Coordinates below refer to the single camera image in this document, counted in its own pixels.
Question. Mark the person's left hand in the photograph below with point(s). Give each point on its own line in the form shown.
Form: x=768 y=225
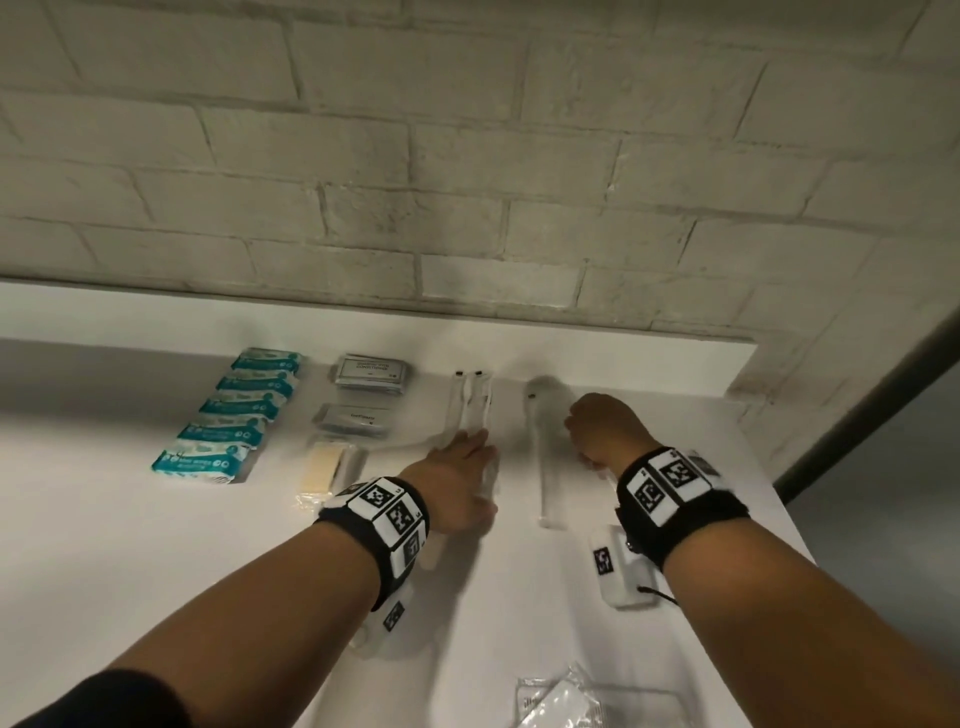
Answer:
x=457 y=487

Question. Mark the person's right hand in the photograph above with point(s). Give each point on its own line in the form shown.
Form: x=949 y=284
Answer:
x=611 y=431

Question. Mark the row of toothbrushes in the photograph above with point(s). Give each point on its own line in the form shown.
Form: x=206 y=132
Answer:
x=456 y=405
x=480 y=405
x=549 y=472

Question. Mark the stack of small white sachets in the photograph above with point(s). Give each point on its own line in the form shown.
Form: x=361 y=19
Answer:
x=352 y=420

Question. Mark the stack of beige soap packets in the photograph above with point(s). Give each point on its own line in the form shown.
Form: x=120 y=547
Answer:
x=324 y=465

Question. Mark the stack of large white sachets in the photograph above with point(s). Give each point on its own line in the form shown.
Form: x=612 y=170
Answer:
x=371 y=373

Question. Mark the pile of mixed clear packets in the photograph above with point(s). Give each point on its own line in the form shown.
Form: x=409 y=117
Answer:
x=570 y=705

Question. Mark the person's right forearm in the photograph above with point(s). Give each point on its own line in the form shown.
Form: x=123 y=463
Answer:
x=810 y=637

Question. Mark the person's black left sleeve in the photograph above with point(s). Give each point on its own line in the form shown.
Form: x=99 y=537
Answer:
x=105 y=701

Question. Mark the black left wristband with markers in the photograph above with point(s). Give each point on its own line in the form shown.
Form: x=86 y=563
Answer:
x=352 y=525

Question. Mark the black wristband with markers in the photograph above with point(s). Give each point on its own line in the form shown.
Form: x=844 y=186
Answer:
x=352 y=525
x=705 y=517

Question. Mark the black right wristband with markers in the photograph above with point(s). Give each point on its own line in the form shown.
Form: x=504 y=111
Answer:
x=705 y=517

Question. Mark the white table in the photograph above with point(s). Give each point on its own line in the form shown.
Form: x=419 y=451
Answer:
x=112 y=562

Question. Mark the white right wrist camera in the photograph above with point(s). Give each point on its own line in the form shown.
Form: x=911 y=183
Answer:
x=619 y=577

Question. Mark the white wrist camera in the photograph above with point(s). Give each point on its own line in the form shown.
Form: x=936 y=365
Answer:
x=386 y=619
x=619 y=577

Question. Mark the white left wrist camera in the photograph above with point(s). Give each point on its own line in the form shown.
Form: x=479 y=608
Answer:
x=386 y=619

